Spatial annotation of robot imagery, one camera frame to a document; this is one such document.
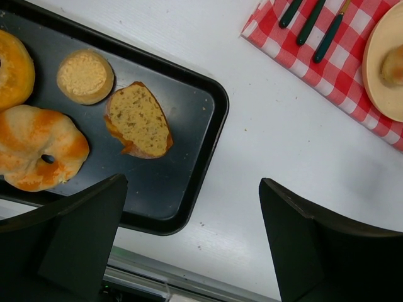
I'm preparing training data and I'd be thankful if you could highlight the beige round plate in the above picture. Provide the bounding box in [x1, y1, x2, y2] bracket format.
[362, 2, 402, 122]

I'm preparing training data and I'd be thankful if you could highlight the orange glazed bagel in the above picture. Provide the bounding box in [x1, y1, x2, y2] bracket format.
[1, 30, 35, 111]

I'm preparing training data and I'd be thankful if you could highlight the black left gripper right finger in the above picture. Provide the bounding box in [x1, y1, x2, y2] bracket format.
[259, 178, 402, 301]

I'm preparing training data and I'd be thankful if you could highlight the round flat bun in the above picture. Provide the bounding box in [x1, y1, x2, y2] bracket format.
[56, 49, 115, 105]

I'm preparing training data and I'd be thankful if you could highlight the green handled knife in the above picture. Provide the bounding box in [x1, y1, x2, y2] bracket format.
[278, 0, 302, 28]

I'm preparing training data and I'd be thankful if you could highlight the small bread roll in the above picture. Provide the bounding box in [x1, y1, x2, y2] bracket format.
[381, 45, 403, 86]

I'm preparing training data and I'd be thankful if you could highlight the black baking tray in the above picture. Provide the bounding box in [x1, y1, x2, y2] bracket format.
[1, 1, 229, 235]

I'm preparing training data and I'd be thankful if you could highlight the aluminium table edge rail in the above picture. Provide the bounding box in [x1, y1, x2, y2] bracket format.
[0, 198, 284, 302]

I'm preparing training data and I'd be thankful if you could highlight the green handled fork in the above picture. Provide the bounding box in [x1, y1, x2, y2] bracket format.
[296, 0, 326, 46]

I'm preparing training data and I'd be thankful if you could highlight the twisted orange white pastry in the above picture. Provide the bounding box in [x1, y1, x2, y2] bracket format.
[1, 105, 89, 192]

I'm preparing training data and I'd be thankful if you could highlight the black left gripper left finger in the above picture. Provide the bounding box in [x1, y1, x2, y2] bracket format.
[1, 174, 127, 301]

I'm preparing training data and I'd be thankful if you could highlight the red white checkered cloth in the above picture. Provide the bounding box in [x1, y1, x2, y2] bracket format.
[241, 0, 402, 150]

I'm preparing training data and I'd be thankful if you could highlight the sliced bread piece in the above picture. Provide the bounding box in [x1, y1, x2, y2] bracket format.
[104, 81, 173, 159]

